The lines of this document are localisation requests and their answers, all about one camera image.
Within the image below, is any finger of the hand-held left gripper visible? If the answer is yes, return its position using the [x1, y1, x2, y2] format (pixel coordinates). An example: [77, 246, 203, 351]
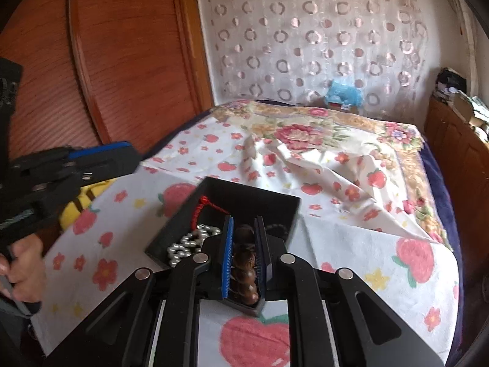
[63, 141, 132, 161]
[71, 146, 143, 187]

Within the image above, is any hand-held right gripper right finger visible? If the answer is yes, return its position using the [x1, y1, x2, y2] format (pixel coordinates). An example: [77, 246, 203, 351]
[254, 215, 447, 367]

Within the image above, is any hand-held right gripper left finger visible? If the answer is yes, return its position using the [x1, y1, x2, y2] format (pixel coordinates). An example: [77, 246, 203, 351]
[42, 215, 235, 367]

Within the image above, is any brown wooden bead bracelet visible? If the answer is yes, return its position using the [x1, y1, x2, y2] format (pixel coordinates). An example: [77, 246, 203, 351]
[229, 226, 261, 309]

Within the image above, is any pearl bead necklace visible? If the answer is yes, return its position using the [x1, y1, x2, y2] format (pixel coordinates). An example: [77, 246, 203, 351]
[165, 224, 223, 270]

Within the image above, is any red knotted cord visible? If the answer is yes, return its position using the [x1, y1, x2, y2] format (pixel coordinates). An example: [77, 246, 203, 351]
[190, 195, 231, 234]

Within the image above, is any black jewelry box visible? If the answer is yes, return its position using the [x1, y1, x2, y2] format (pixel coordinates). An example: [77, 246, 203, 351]
[144, 176, 302, 318]

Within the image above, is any person's left hand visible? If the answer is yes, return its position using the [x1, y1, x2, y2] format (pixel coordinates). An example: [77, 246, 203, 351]
[0, 232, 47, 303]

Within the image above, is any yellow cloth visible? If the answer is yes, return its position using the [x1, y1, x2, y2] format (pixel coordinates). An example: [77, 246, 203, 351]
[58, 178, 116, 233]

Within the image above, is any strawberry print sheet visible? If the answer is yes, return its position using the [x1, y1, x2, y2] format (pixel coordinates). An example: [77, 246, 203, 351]
[40, 117, 460, 367]

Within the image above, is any brown wooden wardrobe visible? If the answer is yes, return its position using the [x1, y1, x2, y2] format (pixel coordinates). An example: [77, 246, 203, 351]
[0, 0, 215, 186]

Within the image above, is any floral blanket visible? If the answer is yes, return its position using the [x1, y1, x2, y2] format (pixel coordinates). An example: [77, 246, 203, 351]
[213, 98, 452, 246]

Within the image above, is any blue plastic bag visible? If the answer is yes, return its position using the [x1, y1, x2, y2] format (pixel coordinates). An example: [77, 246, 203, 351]
[326, 80, 364, 107]

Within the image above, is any dark blue bed sheet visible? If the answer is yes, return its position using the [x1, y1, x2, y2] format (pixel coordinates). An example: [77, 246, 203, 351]
[419, 138, 466, 356]

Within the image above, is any brown wooden cabinet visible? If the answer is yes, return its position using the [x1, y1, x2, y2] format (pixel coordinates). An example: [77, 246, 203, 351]
[423, 95, 489, 246]

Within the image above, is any open cardboard box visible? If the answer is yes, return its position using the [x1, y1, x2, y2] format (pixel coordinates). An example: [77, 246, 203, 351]
[452, 91, 489, 125]

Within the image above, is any pile of dark clothes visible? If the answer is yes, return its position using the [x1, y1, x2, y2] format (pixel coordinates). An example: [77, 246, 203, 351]
[433, 68, 468, 102]

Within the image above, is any pale window curtain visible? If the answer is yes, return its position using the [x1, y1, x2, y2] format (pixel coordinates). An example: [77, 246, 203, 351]
[445, 0, 483, 97]

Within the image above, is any circle pattern wall curtain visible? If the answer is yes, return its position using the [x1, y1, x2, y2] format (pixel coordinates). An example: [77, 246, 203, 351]
[196, 0, 441, 110]

